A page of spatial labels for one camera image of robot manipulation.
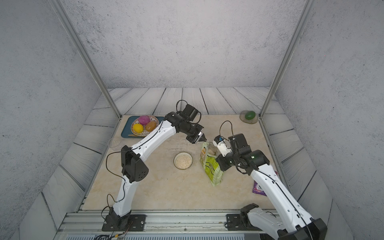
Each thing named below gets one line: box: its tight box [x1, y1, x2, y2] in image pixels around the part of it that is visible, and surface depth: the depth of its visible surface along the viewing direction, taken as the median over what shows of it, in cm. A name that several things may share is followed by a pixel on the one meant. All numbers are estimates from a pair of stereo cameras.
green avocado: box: [245, 110, 256, 120], surface depth 120 cm
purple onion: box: [138, 115, 151, 125], surface depth 113 cm
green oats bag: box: [200, 141, 224, 187], surface depth 82 cm
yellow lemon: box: [132, 123, 144, 134], surface depth 110 cm
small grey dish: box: [239, 110, 259, 124], surface depth 121 cm
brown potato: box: [145, 121, 157, 132], surface depth 110 cm
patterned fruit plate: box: [131, 115, 160, 136], surface depth 114 cm
